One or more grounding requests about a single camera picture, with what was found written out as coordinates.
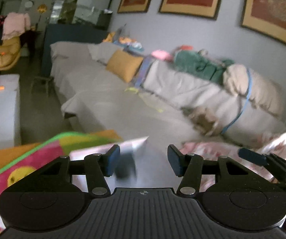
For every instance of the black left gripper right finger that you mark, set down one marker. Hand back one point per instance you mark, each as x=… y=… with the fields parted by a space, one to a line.
x=191 y=168

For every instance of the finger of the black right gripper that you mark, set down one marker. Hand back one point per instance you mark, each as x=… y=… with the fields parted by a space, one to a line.
x=271 y=162

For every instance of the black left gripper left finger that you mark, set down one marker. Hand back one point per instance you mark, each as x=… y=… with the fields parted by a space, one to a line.
x=96 y=167

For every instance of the floral pink pillow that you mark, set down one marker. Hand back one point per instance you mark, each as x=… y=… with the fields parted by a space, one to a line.
x=263 y=144

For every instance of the pink cardboard box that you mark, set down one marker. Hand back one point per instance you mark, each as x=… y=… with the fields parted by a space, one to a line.
x=120 y=159

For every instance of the brown plush on sofa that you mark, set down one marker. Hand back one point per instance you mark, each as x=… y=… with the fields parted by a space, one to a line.
x=205 y=121

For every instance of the grey sofa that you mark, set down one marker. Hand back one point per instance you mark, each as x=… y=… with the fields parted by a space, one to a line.
x=158 y=109

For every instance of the colourful cartoon play mat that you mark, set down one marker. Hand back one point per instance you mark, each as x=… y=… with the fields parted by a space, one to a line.
x=18 y=162

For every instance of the white coffee table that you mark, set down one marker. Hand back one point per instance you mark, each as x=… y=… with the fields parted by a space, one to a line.
x=10 y=132

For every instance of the green clothing bundle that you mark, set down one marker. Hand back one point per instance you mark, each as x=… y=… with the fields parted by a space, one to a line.
x=195 y=64

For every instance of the yellow cushion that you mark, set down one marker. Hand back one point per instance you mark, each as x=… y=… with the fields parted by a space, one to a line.
x=124 y=65

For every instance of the yellow armchair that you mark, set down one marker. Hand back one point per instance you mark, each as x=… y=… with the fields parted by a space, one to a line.
x=10 y=52

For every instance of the pink clothes pile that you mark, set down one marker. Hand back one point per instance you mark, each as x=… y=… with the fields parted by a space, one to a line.
x=15 y=24

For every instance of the beige bundle with blue strap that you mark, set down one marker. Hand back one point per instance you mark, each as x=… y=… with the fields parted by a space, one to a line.
x=239 y=80

